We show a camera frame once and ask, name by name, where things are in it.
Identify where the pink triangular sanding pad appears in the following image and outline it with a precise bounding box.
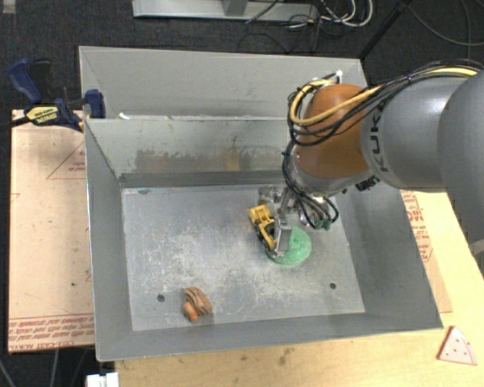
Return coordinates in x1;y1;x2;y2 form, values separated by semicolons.
436;325;478;366

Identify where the grey metal bin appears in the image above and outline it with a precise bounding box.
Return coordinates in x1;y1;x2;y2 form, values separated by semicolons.
78;45;444;363

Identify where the green round sponge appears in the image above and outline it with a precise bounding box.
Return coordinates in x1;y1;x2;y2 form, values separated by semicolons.
267;227;312;265

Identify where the brown toy animal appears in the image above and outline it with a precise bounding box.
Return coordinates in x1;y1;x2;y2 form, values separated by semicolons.
180;286;213;323

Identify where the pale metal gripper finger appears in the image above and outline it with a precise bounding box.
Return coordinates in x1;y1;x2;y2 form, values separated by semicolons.
273;223;293;258

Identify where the brown cardboard board red print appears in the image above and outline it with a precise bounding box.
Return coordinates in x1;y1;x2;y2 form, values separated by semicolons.
7;109;455;355

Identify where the yellow toy vehicle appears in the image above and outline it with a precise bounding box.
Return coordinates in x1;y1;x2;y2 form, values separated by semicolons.
247;204;276;252

